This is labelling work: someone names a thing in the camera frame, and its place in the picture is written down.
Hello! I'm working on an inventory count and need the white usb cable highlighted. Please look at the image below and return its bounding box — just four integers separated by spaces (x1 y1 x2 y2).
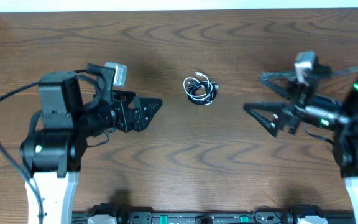
183 72 219 105

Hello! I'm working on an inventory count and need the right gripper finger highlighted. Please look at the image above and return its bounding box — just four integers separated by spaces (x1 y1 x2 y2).
243 102 286 137
259 70 296 99

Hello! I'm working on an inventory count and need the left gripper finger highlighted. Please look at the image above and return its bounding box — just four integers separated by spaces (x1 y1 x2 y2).
134 97 162 131
113 90 136 105

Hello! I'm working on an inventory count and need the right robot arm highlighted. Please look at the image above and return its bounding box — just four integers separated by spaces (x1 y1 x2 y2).
243 67 358 223

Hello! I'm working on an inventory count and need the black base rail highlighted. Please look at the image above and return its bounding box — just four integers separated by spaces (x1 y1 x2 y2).
71 203 356 224

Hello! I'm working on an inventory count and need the black usb cable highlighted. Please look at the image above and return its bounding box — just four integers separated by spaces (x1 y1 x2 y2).
186 73 218 106

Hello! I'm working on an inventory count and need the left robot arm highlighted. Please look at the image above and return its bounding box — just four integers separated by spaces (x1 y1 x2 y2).
21 67 163 223

